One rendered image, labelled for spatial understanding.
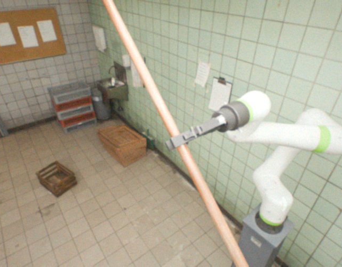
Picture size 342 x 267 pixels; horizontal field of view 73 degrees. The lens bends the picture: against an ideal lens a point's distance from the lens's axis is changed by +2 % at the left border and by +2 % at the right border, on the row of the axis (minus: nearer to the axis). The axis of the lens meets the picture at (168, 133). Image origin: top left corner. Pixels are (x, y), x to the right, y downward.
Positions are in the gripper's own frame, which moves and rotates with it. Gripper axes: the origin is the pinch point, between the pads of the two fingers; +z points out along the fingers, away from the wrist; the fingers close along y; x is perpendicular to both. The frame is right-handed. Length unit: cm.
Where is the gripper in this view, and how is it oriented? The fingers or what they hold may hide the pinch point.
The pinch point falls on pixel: (179, 140)
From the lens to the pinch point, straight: 67.2
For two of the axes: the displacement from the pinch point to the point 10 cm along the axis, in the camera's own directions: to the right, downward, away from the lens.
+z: -8.1, 3.5, -4.8
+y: -3.8, 3.1, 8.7
